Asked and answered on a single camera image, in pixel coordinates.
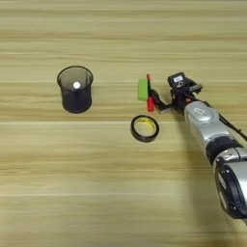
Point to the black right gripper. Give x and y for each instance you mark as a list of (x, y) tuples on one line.
[(181, 98)]

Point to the red and black marker pen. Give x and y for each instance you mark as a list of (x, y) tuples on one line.
[(150, 104)]

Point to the green rectangular block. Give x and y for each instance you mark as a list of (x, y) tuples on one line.
[(142, 90)]

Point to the black tape roll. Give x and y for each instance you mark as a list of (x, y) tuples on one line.
[(136, 133)]

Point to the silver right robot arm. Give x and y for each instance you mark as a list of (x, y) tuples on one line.
[(212, 131)]

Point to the black box with white label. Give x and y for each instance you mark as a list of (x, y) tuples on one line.
[(178, 81)]

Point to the black mesh pen cup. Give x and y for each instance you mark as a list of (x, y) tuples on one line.
[(76, 101)]

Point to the small white ball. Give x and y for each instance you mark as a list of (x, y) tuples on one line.
[(76, 85)]

